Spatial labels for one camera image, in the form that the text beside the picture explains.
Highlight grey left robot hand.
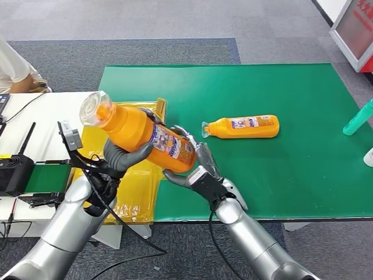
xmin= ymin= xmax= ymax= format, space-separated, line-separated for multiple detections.
xmin=103 ymin=107 xmax=164 ymax=183

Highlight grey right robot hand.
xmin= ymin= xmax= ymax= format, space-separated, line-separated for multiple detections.
xmin=163 ymin=124 xmax=249 ymax=212

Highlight orange bottle with clear cap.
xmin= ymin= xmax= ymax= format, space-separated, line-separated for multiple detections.
xmin=201 ymin=114 xmax=280 ymax=139
xmin=79 ymin=90 xmax=197 ymax=174

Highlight teal plastic bottle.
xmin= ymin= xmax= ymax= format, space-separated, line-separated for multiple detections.
xmin=342 ymin=99 xmax=373 ymax=137

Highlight yellow plastic wrapped box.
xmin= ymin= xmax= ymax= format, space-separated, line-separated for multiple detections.
xmin=69 ymin=97 xmax=168 ymax=225

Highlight white table leg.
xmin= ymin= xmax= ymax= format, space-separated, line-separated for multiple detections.
xmin=87 ymin=224 xmax=152 ymax=250

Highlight green table mat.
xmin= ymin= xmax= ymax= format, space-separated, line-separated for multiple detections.
xmin=98 ymin=63 xmax=373 ymax=222

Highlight green conveyor belt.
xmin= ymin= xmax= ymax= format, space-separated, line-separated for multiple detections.
xmin=24 ymin=163 xmax=72 ymax=194

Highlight black router with antenna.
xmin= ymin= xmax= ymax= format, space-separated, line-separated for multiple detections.
xmin=0 ymin=122 xmax=36 ymax=197

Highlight dark laptop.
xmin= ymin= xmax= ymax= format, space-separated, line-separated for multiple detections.
xmin=0 ymin=93 xmax=11 ymax=117

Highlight white round container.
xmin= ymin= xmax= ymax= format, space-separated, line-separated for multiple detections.
xmin=363 ymin=147 xmax=373 ymax=169

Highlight white framed red sign board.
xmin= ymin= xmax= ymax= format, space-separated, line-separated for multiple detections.
xmin=329 ymin=0 xmax=373 ymax=74

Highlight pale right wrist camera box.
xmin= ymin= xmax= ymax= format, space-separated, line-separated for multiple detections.
xmin=186 ymin=166 xmax=209 ymax=190

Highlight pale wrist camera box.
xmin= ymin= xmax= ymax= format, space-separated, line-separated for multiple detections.
xmin=57 ymin=120 xmax=84 ymax=153
xmin=186 ymin=166 xmax=209 ymax=190

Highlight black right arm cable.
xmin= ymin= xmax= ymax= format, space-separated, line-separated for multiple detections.
xmin=209 ymin=197 xmax=246 ymax=280

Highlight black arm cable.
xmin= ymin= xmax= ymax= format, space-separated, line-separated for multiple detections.
xmin=209 ymin=197 xmax=246 ymax=280
xmin=68 ymin=152 xmax=168 ymax=280

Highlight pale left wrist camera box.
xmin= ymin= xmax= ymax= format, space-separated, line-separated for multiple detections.
xmin=57 ymin=120 xmax=84 ymax=153

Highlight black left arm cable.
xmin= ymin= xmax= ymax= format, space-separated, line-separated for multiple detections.
xmin=68 ymin=152 xmax=168 ymax=280

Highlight thin black table cable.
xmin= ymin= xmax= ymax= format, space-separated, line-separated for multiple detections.
xmin=5 ymin=92 xmax=48 ymax=124

